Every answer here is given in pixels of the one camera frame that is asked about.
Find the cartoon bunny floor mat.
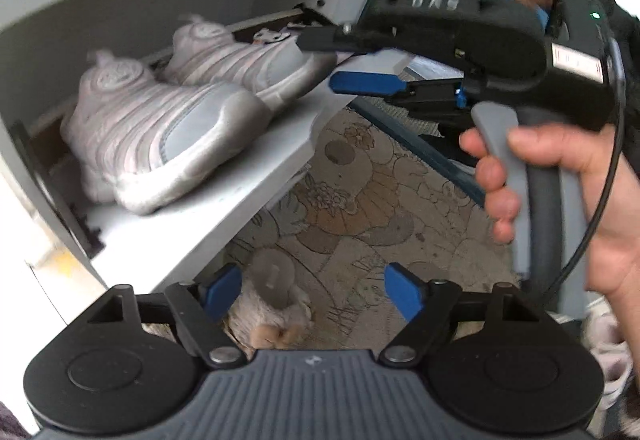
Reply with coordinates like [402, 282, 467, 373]
[227, 110, 513, 350]

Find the white shoe cabinet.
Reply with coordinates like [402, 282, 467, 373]
[0, 0, 402, 421]

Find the lilac kids sneaker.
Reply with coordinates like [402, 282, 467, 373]
[163, 15, 337, 114]
[61, 50, 272, 215]

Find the operator right hand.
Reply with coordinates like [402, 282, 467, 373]
[458, 121, 640, 321]

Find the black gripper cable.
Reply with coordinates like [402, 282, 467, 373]
[542, 34, 627, 303]

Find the cream bow plush slipper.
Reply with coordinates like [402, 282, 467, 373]
[224, 249, 314, 356]

